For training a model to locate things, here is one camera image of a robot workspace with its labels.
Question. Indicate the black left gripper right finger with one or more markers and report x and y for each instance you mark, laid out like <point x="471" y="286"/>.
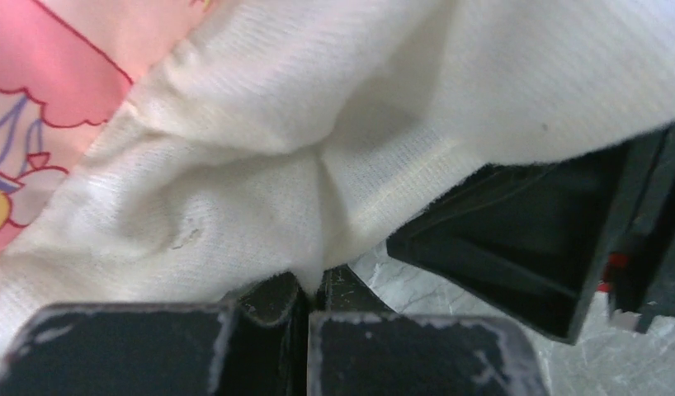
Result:
<point x="357" y="346"/>

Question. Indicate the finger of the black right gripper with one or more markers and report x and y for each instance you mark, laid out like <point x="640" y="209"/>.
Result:
<point x="642" y="270"/>
<point x="521" y="238"/>

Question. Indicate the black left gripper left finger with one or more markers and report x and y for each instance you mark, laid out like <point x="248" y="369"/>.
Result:
<point x="249" y="343"/>

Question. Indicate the pink unicorn print mattress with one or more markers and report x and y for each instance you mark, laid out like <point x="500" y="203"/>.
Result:
<point x="296" y="135"/>

